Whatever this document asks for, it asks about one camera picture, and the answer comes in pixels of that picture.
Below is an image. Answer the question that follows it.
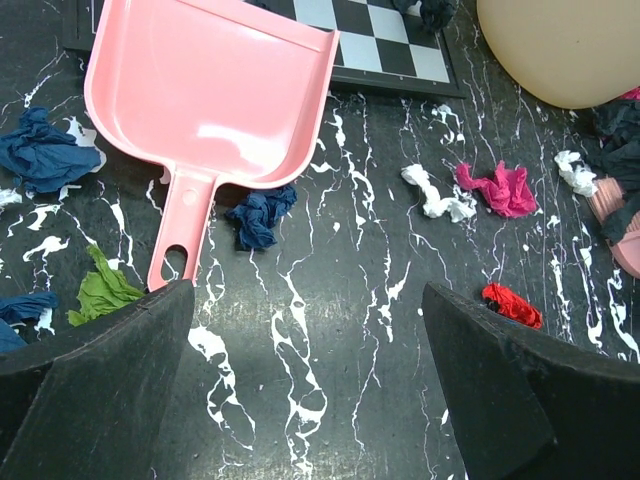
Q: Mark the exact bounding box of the beige plastic bucket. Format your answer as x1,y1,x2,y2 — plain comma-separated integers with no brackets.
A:
476,0,639,109

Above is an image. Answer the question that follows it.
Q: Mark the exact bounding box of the red paper scrap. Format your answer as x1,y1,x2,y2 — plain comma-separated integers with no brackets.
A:
481,283,543,330

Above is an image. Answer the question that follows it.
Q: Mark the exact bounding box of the white twisted paper scrap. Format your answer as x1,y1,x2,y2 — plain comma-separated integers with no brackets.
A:
400,163,476,223

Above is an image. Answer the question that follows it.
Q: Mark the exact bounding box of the small white paper scrap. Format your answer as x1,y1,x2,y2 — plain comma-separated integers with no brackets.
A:
554,150,598,198

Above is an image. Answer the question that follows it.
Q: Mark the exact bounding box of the black white chessboard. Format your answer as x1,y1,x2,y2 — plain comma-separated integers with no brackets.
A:
63,1,460,124

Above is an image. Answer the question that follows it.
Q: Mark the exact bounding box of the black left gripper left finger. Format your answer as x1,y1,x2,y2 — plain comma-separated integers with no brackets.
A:
1,280,194,479

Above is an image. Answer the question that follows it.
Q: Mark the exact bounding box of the dark blue paper scrap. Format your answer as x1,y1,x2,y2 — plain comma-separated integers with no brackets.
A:
225,184,297,250

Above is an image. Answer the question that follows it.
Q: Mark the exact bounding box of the magenta paper by bucket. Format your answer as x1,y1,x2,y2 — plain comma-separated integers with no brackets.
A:
620,87,640,101

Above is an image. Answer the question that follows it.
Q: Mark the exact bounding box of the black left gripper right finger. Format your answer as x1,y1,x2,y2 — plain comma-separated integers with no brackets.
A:
422,282,639,479

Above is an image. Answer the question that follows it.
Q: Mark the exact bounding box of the blue paper scrap left edge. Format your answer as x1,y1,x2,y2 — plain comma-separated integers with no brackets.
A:
1,292,59,353

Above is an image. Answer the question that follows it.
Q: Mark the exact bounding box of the pink hand brush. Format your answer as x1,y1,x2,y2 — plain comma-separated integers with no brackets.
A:
587,177,639,279

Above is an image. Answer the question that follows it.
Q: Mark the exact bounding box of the magenta paper scrap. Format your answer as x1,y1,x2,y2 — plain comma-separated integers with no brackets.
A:
455,161,537,218

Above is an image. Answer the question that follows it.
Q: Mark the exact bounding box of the green paper scrap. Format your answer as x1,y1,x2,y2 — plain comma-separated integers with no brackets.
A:
67,244,145,327

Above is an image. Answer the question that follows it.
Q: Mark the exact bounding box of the pink plastic dustpan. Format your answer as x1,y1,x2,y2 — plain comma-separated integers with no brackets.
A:
84,1,339,290

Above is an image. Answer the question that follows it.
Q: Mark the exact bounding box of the large blue paper scrap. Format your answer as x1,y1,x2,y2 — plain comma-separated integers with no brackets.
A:
1,107,101,194

